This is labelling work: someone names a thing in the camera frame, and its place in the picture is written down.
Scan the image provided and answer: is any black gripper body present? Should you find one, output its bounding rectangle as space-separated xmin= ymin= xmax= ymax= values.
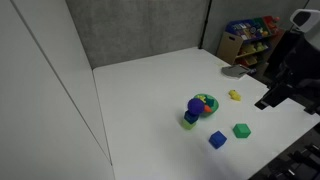
xmin=254 ymin=84 xmax=288 ymax=111

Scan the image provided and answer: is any yellow duck toy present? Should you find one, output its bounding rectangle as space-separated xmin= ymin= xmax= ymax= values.
xmin=228 ymin=89 xmax=242 ymax=102

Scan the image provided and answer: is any teal blue toy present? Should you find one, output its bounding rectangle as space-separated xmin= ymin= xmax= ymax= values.
xmin=204 ymin=96 xmax=216 ymax=108

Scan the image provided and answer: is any wooden toy shelf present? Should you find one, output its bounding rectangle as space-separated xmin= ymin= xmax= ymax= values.
xmin=216 ymin=15 xmax=286 ymax=68

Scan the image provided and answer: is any green cube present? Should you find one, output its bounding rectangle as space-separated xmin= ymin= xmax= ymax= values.
xmin=232 ymin=123 xmax=252 ymax=139

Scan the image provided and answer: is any grey flat object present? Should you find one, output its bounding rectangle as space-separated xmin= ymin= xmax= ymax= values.
xmin=221 ymin=64 xmax=251 ymax=80

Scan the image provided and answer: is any blue cube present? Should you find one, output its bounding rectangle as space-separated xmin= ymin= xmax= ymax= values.
xmin=208 ymin=130 xmax=228 ymax=150

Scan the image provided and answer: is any green storage bin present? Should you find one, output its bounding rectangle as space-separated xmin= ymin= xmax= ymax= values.
xmin=252 ymin=18 xmax=272 ymax=37

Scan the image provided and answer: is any purple ball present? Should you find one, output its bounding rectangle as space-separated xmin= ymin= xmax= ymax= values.
xmin=187 ymin=97 xmax=205 ymax=116

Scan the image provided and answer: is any blue storage bin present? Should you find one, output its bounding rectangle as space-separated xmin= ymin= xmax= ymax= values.
xmin=226 ymin=20 xmax=259 ymax=41

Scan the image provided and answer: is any red storage bin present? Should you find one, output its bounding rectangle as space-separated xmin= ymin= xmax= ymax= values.
xmin=263 ymin=15 xmax=280 ymax=33

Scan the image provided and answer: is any small blue block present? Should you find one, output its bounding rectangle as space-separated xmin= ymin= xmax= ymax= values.
xmin=183 ymin=110 xmax=199 ymax=125

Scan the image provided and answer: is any lime green block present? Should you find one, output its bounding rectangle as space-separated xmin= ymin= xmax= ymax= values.
xmin=181 ymin=119 xmax=197 ymax=131

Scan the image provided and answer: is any black clamp bracket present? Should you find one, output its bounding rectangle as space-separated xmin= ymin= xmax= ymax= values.
xmin=304 ymin=99 xmax=320 ymax=116

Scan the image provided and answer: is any black metal base frame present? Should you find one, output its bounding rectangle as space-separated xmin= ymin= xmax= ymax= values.
xmin=249 ymin=123 xmax=320 ymax=180

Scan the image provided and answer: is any black vertical wall strip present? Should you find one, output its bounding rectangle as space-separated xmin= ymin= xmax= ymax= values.
xmin=198 ymin=0 xmax=213 ymax=50

